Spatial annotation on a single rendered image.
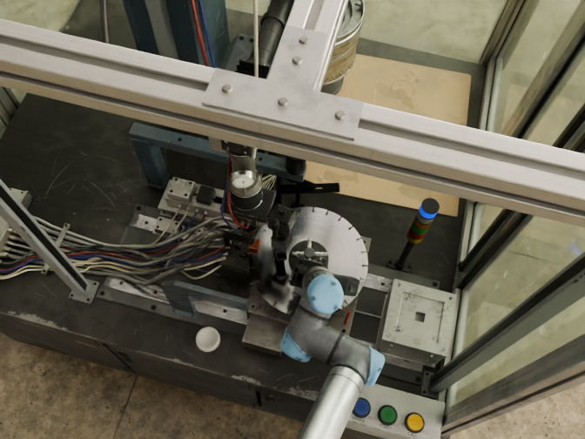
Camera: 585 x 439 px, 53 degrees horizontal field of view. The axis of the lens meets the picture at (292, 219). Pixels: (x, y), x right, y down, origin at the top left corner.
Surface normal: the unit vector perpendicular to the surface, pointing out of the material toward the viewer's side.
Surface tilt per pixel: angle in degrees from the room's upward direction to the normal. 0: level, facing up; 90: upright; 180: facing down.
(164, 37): 90
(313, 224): 0
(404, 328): 0
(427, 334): 0
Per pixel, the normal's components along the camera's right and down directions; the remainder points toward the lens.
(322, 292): 0.10, 0.11
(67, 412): 0.03, -0.44
